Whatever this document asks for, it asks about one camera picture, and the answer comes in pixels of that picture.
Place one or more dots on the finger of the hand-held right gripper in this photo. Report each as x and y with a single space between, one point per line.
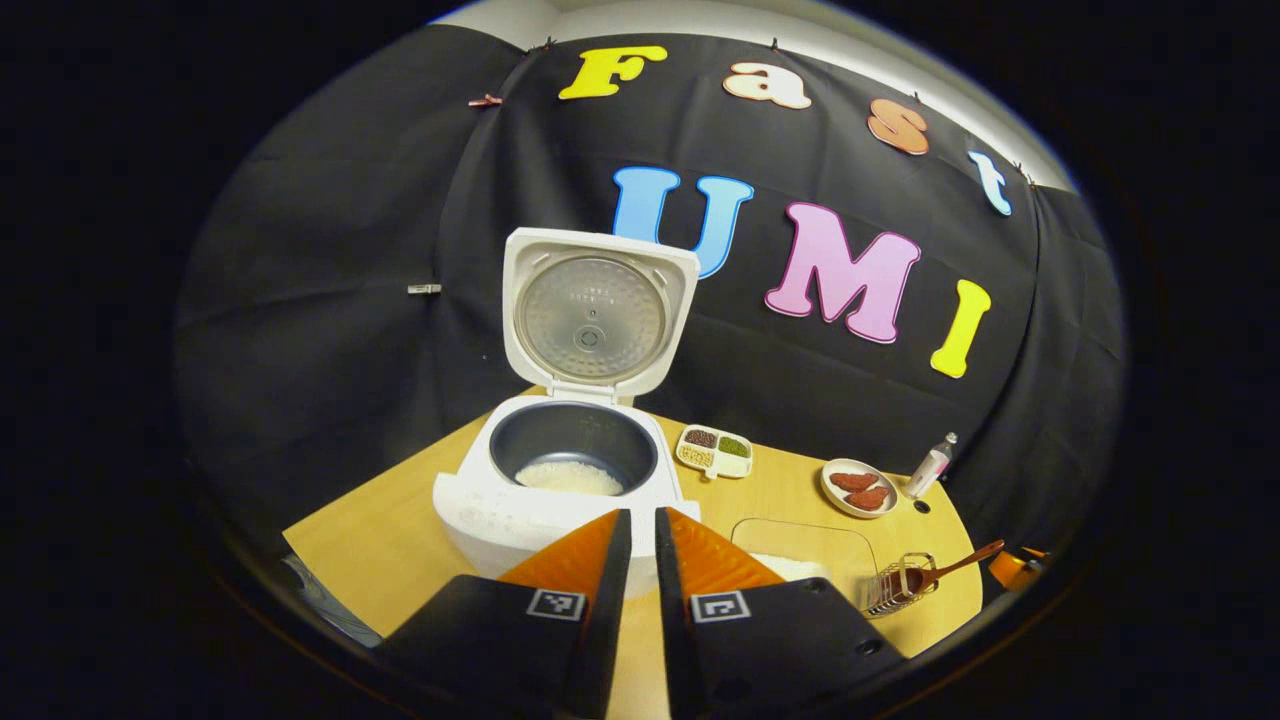
1008 570
1036 552

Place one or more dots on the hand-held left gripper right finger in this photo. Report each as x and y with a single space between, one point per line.
675 640

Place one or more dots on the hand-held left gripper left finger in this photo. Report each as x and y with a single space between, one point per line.
605 640

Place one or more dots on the dark wooden spoon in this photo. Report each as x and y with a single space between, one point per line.
950 568

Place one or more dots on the white rice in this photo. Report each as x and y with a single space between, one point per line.
568 480

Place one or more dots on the white rice cooker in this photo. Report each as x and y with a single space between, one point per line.
500 510

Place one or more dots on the clear plastic rice container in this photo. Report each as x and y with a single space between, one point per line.
800 540

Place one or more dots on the clear bottle with pink label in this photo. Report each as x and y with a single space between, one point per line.
930 468

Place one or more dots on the brown meat piece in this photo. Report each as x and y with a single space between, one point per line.
853 481
868 498

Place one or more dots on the white round plate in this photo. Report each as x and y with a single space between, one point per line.
832 495

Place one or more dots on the white divided grain dish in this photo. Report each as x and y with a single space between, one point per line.
712 452

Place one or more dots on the black backdrop cloth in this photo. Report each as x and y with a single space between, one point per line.
300 300

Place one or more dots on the red cloth clip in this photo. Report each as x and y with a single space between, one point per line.
485 100

